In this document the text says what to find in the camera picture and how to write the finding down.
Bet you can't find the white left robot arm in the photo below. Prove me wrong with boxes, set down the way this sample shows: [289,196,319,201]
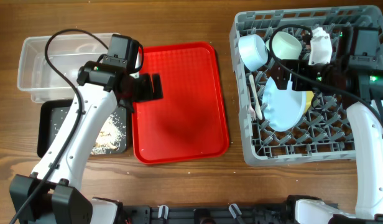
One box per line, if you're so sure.
[9,34,163,223]

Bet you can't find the white plastic fork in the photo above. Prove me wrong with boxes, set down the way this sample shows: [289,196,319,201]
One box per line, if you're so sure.
[247,87,256,121]

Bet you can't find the black food waste tray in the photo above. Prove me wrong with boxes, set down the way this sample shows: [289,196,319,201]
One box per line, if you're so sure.
[37,100,132,157]

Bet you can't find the yellow plastic cup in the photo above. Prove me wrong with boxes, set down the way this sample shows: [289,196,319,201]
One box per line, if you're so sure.
[304,91,314,113]

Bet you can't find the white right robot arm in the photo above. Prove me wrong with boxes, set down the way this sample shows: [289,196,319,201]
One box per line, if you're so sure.
[269,24,383,223]

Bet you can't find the grey dishwasher rack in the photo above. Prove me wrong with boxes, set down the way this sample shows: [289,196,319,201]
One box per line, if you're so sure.
[229,5,383,166]

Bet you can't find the mint green bowl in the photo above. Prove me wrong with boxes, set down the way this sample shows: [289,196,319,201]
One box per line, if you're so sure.
[272,31,302,60]

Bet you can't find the light blue plate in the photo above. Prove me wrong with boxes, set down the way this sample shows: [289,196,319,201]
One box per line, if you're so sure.
[262,77,307,132]

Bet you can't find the clear plastic waste bin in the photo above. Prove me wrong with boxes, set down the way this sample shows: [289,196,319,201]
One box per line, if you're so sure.
[17,32,139,104]

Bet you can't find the rice and food scraps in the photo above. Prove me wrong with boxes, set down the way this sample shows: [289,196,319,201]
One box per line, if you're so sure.
[90,111,127,156]

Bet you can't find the red serving tray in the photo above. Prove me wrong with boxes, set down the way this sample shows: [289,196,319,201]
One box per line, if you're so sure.
[132,42,229,165]

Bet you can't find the light blue bowl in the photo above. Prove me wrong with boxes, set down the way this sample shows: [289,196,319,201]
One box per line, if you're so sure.
[238,34,268,71]

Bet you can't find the white plastic spoon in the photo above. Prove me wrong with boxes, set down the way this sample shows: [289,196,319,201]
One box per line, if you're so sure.
[249,75,263,120]

